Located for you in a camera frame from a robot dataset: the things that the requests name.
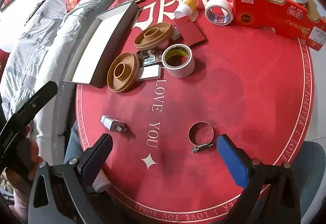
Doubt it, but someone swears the person's blue jeans leg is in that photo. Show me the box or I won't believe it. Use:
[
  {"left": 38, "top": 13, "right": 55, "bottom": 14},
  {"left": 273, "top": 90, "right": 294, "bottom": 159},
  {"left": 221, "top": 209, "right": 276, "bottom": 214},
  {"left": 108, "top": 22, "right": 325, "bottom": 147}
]
[{"left": 64, "top": 122, "right": 85, "bottom": 164}]

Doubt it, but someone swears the white bottle yellow label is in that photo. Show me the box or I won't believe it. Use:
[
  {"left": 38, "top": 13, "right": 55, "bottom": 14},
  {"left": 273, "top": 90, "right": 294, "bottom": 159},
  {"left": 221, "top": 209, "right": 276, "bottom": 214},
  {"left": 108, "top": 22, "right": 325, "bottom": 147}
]
[{"left": 174, "top": 0, "right": 199, "bottom": 20}]

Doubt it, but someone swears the red printed table mat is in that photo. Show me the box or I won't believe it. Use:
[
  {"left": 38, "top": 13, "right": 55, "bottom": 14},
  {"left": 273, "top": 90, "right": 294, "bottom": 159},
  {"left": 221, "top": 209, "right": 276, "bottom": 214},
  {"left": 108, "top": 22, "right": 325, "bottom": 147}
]
[{"left": 75, "top": 0, "right": 315, "bottom": 224}]

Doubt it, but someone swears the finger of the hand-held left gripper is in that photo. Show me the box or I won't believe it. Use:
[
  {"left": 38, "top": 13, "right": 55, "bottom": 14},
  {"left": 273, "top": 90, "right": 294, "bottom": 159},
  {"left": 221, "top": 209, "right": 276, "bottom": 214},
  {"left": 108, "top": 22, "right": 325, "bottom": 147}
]
[{"left": 14, "top": 81, "right": 58, "bottom": 126}]

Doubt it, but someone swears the brown ring-shaped dish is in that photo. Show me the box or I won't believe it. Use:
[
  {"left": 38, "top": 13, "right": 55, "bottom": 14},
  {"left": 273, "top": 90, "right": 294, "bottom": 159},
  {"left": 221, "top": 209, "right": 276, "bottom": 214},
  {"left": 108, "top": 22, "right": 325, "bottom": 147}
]
[
  {"left": 107, "top": 52, "right": 140, "bottom": 93},
  {"left": 134, "top": 24, "right": 174, "bottom": 50}
]

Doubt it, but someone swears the grey tray box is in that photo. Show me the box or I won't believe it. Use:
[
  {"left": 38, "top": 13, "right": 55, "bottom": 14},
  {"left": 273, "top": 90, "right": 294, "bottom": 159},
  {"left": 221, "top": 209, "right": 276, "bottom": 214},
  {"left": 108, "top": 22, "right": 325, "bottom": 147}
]
[{"left": 62, "top": 0, "right": 139, "bottom": 88}]

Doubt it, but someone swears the clear tape roll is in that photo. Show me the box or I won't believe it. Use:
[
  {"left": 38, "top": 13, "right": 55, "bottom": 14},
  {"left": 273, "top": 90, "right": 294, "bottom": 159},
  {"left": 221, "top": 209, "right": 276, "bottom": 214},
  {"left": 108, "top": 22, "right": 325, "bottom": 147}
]
[{"left": 188, "top": 122, "right": 215, "bottom": 153}]

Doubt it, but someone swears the white blanket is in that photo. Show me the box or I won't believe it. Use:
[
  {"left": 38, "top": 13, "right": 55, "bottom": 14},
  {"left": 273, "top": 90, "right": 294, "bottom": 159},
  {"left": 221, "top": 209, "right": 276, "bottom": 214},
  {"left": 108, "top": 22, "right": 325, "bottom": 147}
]
[{"left": 33, "top": 0, "right": 128, "bottom": 163}]

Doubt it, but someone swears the red cardboard box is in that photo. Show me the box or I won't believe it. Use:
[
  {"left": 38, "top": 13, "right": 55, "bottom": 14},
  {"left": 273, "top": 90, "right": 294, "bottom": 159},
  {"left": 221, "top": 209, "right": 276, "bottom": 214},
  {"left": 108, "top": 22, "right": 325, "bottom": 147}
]
[{"left": 221, "top": 0, "right": 326, "bottom": 47}]

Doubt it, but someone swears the small white box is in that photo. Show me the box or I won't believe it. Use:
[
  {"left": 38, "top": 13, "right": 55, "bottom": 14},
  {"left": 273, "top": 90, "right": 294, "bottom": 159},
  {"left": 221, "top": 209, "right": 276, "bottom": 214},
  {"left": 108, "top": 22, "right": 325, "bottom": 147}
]
[{"left": 139, "top": 66, "right": 161, "bottom": 82}]

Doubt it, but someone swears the white tape roll blue print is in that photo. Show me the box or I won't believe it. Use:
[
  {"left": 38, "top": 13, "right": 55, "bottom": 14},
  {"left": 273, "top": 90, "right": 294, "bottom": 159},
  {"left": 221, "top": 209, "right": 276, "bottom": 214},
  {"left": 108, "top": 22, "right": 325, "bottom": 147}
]
[{"left": 204, "top": 0, "right": 234, "bottom": 26}]

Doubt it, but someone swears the grey striped blanket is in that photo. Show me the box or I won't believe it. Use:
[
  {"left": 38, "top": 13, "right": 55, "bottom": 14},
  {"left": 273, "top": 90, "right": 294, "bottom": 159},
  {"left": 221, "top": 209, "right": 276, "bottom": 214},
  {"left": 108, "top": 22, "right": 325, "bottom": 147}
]
[{"left": 0, "top": 0, "right": 69, "bottom": 122}]

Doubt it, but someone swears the grey-blue chair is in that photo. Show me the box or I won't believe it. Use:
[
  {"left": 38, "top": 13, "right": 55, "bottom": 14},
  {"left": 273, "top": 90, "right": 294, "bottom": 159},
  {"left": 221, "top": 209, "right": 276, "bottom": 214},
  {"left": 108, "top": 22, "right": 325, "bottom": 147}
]
[{"left": 267, "top": 140, "right": 326, "bottom": 214}]

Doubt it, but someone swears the person's left forearm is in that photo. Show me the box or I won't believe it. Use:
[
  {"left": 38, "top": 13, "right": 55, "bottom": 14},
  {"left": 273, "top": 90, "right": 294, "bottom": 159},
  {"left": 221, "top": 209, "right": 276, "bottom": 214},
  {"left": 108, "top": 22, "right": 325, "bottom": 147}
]
[{"left": 0, "top": 168, "right": 35, "bottom": 217}]

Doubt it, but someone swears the small red box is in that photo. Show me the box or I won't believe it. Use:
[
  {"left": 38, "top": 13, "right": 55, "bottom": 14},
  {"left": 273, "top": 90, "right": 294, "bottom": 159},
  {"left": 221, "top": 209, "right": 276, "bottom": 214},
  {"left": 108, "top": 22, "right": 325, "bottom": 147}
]
[{"left": 173, "top": 17, "right": 206, "bottom": 48}]

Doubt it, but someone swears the white power adapter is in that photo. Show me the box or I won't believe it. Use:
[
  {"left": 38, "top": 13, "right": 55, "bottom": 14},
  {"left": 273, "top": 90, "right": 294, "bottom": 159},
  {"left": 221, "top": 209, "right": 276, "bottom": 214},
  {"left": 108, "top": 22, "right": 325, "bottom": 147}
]
[{"left": 100, "top": 115, "right": 128, "bottom": 134}]

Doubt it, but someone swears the red snack packet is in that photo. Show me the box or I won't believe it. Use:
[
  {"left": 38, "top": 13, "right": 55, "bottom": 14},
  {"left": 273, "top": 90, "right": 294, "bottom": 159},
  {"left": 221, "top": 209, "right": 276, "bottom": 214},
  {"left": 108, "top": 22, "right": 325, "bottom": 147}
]
[{"left": 138, "top": 51, "right": 163, "bottom": 66}]

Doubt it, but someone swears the person's left hand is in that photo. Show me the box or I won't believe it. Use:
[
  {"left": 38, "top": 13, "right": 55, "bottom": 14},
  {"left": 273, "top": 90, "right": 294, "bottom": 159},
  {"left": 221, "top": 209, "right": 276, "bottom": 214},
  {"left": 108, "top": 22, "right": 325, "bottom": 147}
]
[{"left": 22, "top": 127, "right": 45, "bottom": 171}]

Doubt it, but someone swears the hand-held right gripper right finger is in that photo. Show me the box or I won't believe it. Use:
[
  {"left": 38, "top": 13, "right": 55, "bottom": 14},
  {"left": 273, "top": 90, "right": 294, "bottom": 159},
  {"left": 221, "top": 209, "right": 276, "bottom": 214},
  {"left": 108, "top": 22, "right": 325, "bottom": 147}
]
[{"left": 216, "top": 134, "right": 301, "bottom": 224}]

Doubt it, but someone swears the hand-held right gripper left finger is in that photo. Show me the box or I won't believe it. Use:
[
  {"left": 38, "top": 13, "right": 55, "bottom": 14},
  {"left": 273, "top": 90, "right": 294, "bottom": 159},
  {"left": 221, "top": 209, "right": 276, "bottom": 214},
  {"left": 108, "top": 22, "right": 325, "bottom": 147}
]
[{"left": 28, "top": 133, "right": 113, "bottom": 224}]

